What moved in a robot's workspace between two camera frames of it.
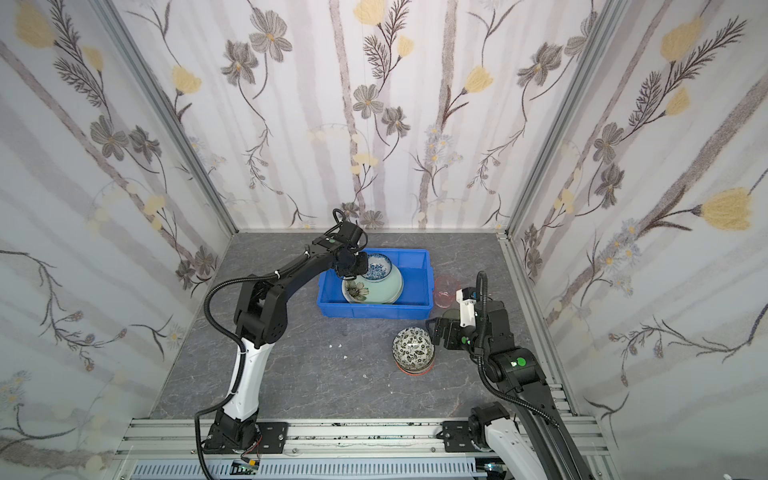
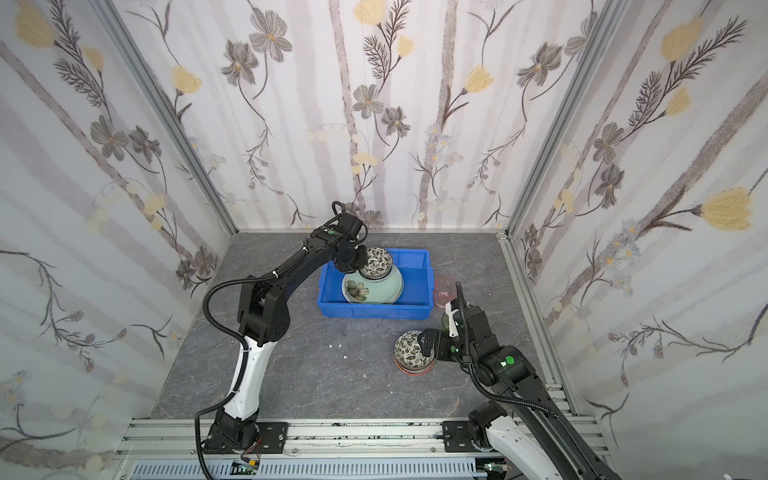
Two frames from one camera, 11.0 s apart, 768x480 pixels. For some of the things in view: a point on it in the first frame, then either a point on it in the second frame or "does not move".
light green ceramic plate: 364,291 does not move
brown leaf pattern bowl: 413,349 -> 378,264
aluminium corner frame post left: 117,27 does not move
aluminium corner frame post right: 605,24 does not move
